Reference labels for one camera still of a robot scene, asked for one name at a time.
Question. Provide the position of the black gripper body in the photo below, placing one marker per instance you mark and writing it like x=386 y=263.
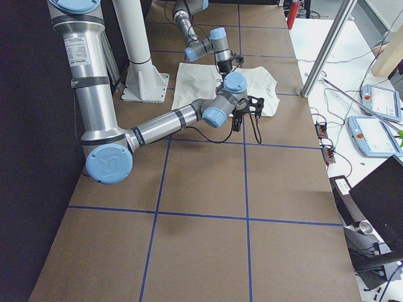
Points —
x=225 y=67
x=238 y=114

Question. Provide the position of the cream long-sleeve cat shirt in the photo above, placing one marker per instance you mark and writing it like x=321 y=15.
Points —
x=195 y=81

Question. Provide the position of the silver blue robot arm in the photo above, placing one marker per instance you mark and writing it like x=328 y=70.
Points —
x=107 y=147
x=196 y=48

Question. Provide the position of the orange black terminal block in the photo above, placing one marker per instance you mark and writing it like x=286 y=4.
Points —
x=321 y=130

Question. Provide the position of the red fire extinguisher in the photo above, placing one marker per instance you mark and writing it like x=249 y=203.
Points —
x=293 y=12

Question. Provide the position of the near blue teach pendant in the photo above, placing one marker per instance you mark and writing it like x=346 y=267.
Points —
x=372 y=137

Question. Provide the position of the blue teach pendant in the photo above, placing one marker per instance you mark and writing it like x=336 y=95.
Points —
x=383 y=101
x=372 y=137

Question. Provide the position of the black box with label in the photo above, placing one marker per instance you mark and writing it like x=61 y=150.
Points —
x=348 y=210

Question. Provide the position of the far blue teach pendant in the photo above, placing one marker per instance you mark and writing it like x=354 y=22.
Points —
x=383 y=101

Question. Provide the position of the black monitor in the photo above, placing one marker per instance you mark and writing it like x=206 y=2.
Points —
x=379 y=198

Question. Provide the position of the silver metal cup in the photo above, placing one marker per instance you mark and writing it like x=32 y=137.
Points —
x=365 y=228

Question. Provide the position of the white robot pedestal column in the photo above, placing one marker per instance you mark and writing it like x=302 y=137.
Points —
x=144 y=83

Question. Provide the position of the grey aluminium frame post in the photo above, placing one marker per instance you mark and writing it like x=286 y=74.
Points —
x=329 y=42

